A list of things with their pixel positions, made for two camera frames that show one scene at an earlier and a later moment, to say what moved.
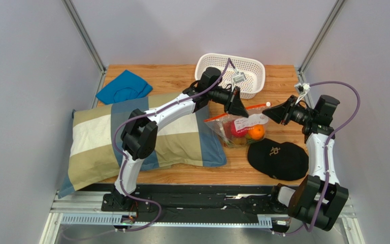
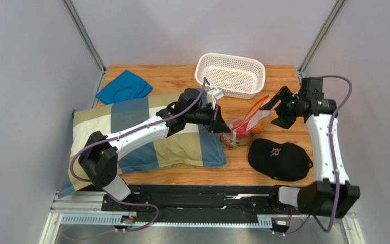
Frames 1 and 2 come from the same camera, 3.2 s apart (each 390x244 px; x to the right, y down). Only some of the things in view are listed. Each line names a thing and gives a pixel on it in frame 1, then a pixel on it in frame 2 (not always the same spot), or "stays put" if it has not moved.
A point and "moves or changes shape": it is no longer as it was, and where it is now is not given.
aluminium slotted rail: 107,220 stays put
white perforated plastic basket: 248,76 stays put
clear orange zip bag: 235,130 moves or changes shape
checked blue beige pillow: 96,150 stays put
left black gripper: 234,105 -> 216,124
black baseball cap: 286,161 stays put
